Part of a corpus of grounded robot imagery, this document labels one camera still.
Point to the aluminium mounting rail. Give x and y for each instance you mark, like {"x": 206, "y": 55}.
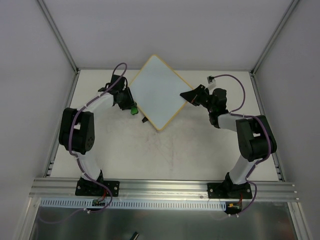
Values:
{"x": 180, "y": 190}

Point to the right aluminium frame post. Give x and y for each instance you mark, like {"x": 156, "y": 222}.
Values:
{"x": 276, "y": 78}

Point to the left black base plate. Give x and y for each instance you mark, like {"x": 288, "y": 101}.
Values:
{"x": 86, "y": 188}

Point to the aluminium frame post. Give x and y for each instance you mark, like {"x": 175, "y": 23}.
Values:
{"x": 276, "y": 78}
{"x": 71, "y": 89}

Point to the green whiteboard eraser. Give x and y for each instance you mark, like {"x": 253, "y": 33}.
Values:
{"x": 134, "y": 110}

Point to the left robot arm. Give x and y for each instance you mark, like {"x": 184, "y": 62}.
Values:
{"x": 77, "y": 135}

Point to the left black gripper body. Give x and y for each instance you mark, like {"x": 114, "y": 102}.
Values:
{"x": 127, "y": 100}

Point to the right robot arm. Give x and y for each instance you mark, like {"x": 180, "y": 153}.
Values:
{"x": 254, "y": 136}

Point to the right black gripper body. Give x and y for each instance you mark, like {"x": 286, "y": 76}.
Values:
{"x": 201, "y": 95}

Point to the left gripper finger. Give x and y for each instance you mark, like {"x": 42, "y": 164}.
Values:
{"x": 130, "y": 99}
{"x": 125, "y": 104}

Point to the small black object bottom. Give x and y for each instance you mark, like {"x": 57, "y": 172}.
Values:
{"x": 135, "y": 236}

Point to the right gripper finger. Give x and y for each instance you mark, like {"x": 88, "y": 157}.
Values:
{"x": 198, "y": 102}
{"x": 199, "y": 92}

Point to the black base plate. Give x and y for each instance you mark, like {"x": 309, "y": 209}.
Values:
{"x": 234, "y": 191}
{"x": 86, "y": 188}

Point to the white slotted cable duct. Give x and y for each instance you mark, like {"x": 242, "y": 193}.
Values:
{"x": 134, "y": 204}

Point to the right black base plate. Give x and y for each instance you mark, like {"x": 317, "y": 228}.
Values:
{"x": 234, "y": 191}

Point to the lower black board clip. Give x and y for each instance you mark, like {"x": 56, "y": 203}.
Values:
{"x": 145, "y": 119}

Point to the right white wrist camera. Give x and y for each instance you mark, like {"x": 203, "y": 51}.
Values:
{"x": 211, "y": 82}

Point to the yellow framed whiteboard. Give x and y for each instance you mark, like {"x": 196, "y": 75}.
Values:
{"x": 156, "y": 89}

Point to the left aluminium frame post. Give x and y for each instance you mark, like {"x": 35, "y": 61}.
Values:
{"x": 71, "y": 89}

